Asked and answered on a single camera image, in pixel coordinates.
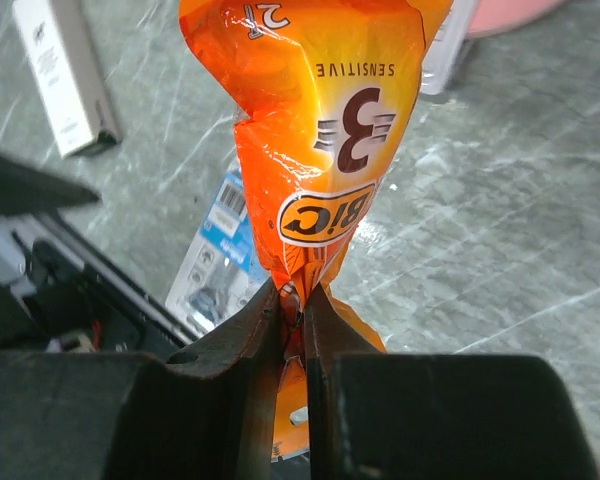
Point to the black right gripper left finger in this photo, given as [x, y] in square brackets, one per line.
[207, 412]

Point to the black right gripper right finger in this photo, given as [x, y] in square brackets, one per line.
[374, 415]

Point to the orange razor pack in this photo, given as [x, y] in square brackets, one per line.
[327, 89]

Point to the blue boxed razor pack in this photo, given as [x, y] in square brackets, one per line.
[220, 272]
[441, 58]

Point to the pink three-tier shelf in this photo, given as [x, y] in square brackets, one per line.
[492, 17]

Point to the white black slim box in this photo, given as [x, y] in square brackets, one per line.
[68, 76]

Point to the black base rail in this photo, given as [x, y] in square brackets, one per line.
[58, 291]

